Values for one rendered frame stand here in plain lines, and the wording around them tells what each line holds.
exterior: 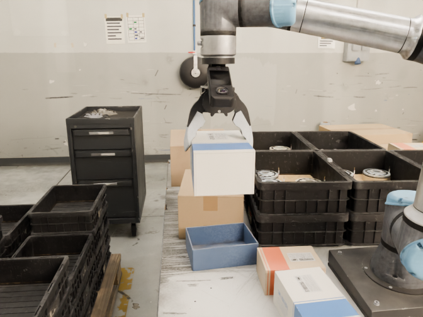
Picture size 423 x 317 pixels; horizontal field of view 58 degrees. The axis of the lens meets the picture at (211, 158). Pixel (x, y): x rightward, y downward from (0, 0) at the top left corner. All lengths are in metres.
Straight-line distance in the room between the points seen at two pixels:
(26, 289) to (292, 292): 1.01
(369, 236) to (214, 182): 0.74
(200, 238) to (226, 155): 0.59
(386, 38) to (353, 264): 0.61
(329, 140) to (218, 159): 1.36
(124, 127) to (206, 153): 1.92
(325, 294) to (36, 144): 4.41
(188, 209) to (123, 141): 1.45
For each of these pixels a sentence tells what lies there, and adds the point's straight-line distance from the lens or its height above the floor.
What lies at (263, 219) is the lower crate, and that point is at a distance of 1.22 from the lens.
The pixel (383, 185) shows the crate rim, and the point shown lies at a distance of 1.30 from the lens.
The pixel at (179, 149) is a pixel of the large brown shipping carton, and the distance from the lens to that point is 1.77.
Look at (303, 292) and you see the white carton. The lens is 0.94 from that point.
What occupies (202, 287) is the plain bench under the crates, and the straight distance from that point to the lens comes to 1.09.
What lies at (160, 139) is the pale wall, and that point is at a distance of 4.72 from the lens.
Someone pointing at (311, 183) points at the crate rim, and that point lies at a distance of 1.21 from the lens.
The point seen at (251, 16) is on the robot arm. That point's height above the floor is 1.39.
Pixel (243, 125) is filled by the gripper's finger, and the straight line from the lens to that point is 0.82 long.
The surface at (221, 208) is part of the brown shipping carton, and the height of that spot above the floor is 0.82.
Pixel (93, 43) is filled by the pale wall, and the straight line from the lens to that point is 4.70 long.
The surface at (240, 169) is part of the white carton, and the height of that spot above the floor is 1.10.
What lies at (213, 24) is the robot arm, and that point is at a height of 1.37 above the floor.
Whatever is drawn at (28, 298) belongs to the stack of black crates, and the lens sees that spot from 1.55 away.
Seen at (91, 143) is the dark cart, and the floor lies 0.73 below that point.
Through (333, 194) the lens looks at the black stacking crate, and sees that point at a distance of 1.26.
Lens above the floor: 1.32
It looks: 16 degrees down
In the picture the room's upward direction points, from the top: straight up
